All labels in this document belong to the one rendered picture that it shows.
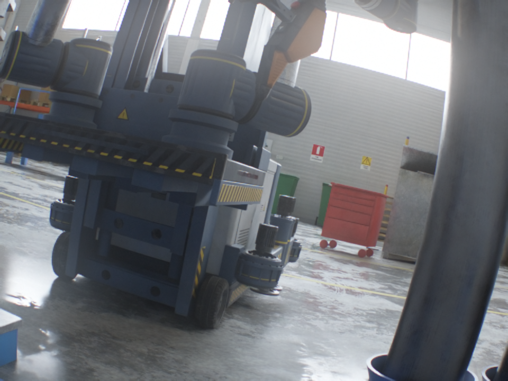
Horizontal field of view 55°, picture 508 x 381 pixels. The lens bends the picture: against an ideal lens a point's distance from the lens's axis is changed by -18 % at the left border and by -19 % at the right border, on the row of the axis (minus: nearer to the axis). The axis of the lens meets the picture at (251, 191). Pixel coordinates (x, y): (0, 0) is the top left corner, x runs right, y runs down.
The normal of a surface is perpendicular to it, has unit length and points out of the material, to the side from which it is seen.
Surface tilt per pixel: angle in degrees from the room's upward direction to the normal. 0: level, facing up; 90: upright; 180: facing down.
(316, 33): 90
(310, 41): 90
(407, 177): 90
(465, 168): 90
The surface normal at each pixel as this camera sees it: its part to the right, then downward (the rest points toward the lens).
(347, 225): -0.47, -0.09
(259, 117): 0.26, 0.78
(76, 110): 0.52, 0.13
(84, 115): 0.77, 0.18
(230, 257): -0.16, -0.01
